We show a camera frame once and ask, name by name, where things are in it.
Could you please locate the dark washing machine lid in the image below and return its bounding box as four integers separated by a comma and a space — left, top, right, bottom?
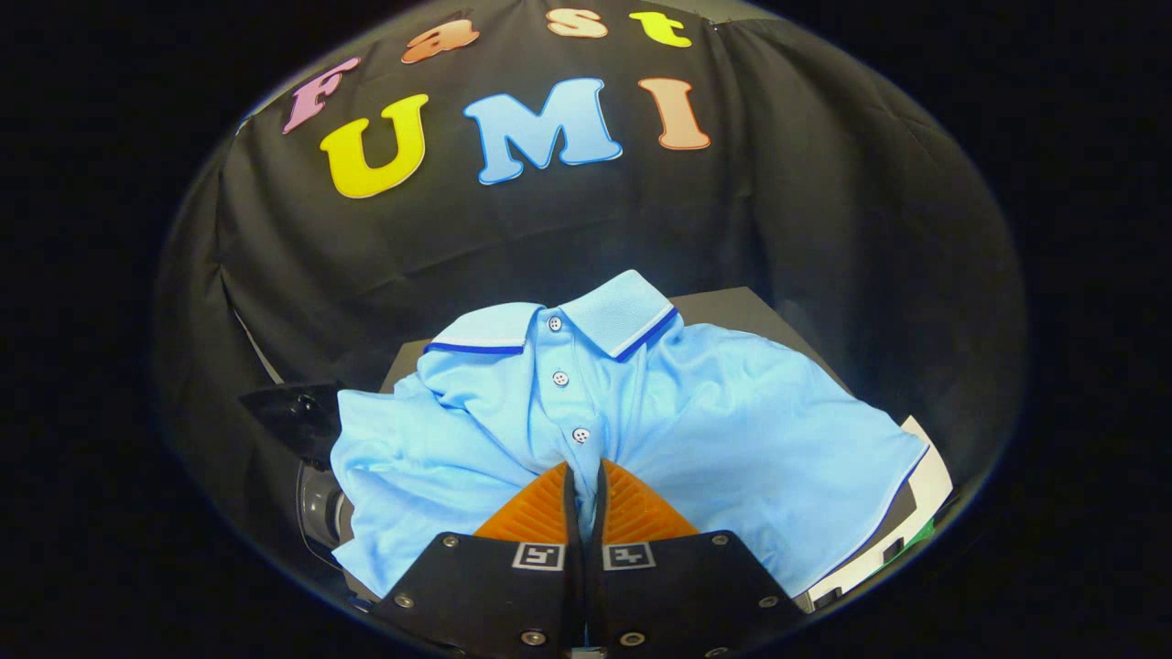
240, 383, 347, 468

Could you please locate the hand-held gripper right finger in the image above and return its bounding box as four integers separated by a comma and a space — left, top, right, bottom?
587, 458, 811, 659

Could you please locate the white board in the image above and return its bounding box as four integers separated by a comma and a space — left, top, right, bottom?
810, 416, 953, 610

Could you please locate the light blue polo shirt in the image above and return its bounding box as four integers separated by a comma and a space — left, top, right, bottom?
330, 269, 930, 600

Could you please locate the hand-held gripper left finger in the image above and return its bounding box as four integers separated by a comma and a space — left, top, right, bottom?
366, 460, 587, 659

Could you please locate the silver cabinet with black top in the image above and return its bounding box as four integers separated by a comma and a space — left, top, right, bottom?
380, 286, 919, 612

